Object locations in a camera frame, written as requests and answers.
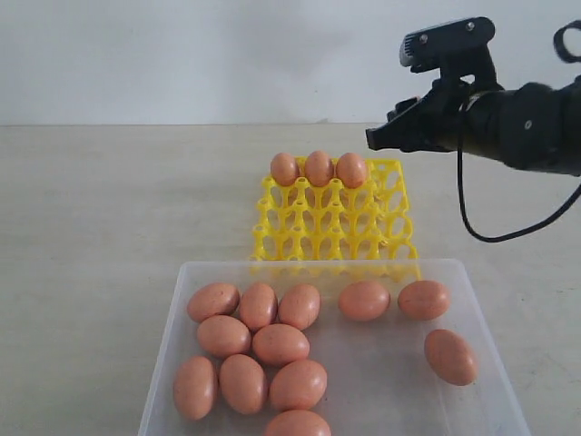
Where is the brown egg upper middle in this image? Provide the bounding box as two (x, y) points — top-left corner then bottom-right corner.
(239, 282), (278, 332)

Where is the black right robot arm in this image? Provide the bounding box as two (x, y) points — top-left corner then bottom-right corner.
(366, 80), (580, 176)

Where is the brown egg centre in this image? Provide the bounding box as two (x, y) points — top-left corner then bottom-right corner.
(278, 283), (321, 331)

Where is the brown egg bin bottom edge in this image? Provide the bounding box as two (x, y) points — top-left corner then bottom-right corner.
(264, 410), (331, 436)

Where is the brown egg tray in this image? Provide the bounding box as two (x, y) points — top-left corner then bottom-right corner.
(304, 151), (335, 187)
(270, 153), (300, 186)
(336, 153), (368, 189)

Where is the brown egg top right corner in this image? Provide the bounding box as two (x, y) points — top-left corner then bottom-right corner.
(251, 323), (310, 367)

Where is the brown egg lower right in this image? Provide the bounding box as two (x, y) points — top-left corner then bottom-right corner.
(196, 315), (251, 359)

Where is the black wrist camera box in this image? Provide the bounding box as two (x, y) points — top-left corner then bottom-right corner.
(399, 16), (503, 94)

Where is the black flat ribbon cable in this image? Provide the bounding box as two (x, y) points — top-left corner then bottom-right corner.
(551, 18), (581, 64)

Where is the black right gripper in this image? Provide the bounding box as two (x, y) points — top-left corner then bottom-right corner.
(365, 78), (503, 153)

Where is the black camera cable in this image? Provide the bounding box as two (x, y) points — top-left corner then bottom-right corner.
(456, 102), (581, 243)

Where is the brown egg right edge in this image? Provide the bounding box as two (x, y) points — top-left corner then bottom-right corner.
(338, 281), (390, 322)

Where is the brown egg large upper left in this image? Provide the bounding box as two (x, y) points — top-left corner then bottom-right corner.
(186, 282), (241, 323)

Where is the clear plastic bin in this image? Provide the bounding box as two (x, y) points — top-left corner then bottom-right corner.
(139, 259), (529, 435)

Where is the yellow plastic egg tray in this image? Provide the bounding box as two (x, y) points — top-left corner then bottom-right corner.
(251, 159), (419, 281)

